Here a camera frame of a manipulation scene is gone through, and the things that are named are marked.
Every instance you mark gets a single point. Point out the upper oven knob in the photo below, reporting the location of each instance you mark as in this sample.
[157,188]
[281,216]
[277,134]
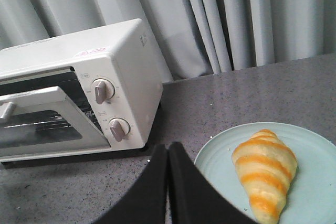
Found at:
[103,90]

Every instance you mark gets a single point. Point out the lower oven knob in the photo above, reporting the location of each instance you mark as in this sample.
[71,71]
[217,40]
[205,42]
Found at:
[119,128]

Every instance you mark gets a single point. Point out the light blue plate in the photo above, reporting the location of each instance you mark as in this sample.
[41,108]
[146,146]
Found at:
[311,198]

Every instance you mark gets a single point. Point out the oven knob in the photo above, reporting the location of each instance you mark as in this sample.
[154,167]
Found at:
[103,90]
[119,128]

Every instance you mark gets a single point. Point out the grey curtain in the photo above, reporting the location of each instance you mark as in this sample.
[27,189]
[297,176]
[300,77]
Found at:
[191,37]

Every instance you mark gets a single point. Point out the oven glass door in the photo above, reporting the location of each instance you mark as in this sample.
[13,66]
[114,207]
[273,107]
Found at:
[48,123]

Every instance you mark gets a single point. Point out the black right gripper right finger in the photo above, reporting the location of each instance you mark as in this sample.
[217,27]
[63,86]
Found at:
[192,198]

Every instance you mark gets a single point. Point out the white toaster oven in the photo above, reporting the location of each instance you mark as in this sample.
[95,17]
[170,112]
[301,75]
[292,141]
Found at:
[120,53]

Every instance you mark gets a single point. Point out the striped croissant bread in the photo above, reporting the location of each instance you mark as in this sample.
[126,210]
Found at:
[265,167]

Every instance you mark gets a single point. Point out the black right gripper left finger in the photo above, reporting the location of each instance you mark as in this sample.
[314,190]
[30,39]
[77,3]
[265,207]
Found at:
[145,201]

